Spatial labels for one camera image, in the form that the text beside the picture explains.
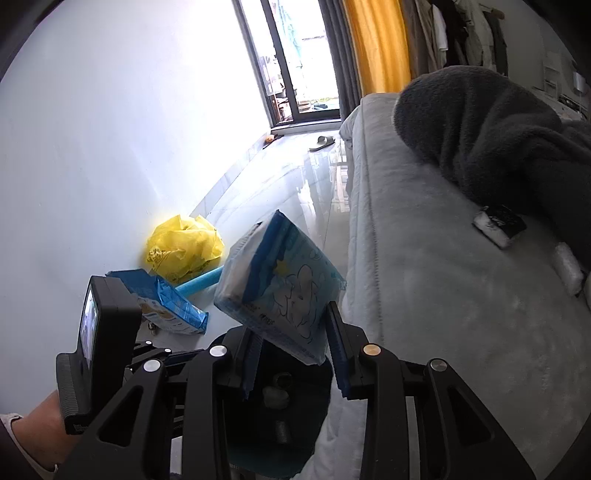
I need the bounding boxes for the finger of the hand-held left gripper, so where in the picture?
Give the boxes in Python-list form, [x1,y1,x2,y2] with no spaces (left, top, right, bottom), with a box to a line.
[124,340,211,370]

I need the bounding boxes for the blue and white tissue pack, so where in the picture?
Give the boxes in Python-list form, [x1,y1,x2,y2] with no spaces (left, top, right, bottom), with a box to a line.
[213,209,347,366]

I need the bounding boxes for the white desk organiser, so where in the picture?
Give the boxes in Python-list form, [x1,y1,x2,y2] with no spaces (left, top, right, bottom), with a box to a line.
[542,53,562,93]

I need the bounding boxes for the yellow plastic bag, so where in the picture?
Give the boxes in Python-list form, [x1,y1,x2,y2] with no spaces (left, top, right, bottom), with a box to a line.
[145,215,226,283]

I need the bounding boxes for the person's left forearm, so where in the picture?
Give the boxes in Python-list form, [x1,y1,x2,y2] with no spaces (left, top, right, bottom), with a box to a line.
[0,390,70,480]

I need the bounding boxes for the wide grey curtain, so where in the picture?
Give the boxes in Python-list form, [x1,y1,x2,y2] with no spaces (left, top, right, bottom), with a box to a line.
[399,0,430,86]

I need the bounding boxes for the narrow grey curtain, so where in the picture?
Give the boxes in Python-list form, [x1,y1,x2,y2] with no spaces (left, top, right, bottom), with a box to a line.
[318,0,364,110]

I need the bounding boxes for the blue snack bag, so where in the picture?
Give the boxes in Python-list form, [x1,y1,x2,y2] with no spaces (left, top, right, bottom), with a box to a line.
[105,269,209,335]

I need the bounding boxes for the blue toy stick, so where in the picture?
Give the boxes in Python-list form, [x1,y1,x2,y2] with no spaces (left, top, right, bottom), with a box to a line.
[174,265,225,296]

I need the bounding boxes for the yellow curtain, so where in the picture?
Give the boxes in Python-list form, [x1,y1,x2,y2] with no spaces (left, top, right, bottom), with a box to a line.
[342,0,413,96]

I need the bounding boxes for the black and white tissue pack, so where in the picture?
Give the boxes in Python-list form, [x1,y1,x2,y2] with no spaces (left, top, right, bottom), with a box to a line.
[472,204,527,250]

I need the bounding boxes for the beige coat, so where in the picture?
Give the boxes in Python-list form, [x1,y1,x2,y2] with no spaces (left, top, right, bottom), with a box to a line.
[413,0,447,77]

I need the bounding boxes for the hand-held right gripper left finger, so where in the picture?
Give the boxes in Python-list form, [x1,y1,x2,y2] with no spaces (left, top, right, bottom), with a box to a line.
[55,332,265,480]

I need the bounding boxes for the black garment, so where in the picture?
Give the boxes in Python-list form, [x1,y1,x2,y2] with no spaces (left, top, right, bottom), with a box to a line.
[429,0,470,68]

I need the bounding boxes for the glass sliding door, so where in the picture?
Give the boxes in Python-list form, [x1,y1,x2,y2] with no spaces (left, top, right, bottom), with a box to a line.
[233,0,343,128]

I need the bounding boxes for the black trash bin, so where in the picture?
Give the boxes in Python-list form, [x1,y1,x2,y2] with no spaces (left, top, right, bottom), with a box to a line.
[171,323,334,479]

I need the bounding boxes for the bed with grey plush cover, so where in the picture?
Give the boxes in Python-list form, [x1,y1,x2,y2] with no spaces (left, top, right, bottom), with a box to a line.
[339,92,591,480]

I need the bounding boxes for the dark grey fleece blanket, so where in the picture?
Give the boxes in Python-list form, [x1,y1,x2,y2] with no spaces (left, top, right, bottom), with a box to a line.
[394,65,591,241]

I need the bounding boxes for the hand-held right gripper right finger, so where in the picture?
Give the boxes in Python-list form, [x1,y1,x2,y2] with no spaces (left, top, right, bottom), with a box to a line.
[325,300,536,480]

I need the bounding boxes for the dark grey trousers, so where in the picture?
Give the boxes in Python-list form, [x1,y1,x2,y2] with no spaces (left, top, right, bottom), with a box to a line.
[489,9,509,77]

